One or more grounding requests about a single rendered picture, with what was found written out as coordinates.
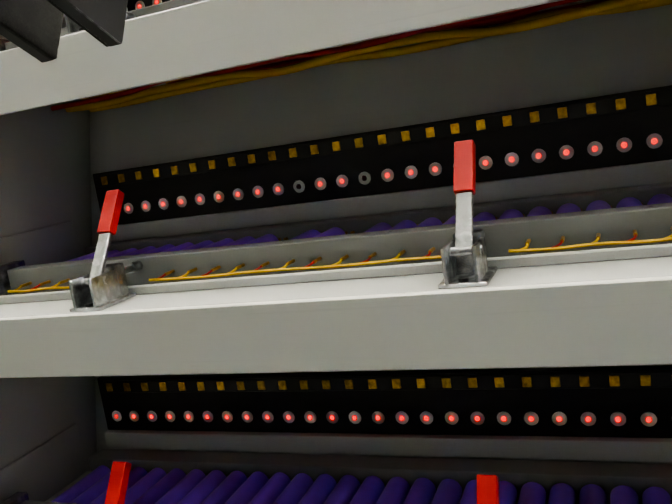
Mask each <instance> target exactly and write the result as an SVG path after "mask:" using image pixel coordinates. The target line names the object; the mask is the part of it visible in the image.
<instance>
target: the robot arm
mask: <svg viewBox="0 0 672 504"><path fill-rule="evenodd" d="M127 3H128V0H0V35H2V36H3V37H5V38H6V39H8V40H9V41H11V42H12V43H14V44H15V45H17V46H18V47H20V48H21V49H22V50H24V51H25V52H27V53H28V54H30V55H31V56H33V57H34V58H36V59H37V60H39V61H40V62H42V63H43V62H48V61H52V60H54V59H56V58H57V53H58V47H59V41H60V34H61V28H62V22H63V15H64V14H65V15H66V16H67V17H69V18H70V19H71V20H72V21H74V22H75V23H76V24H78V25H79V26H80V27H81V28H83V29H84V30H85V31H86V32H88V33H89V34H90V35H92V36H93V37H94V38H95V39H97V40H98V41H99V42H101V43H102V44H103V45H105V46H106V47H109V46H110V47H111V46H115V45H119V44H122V42H123V35H124V27H125V19H126V11H127Z"/></svg>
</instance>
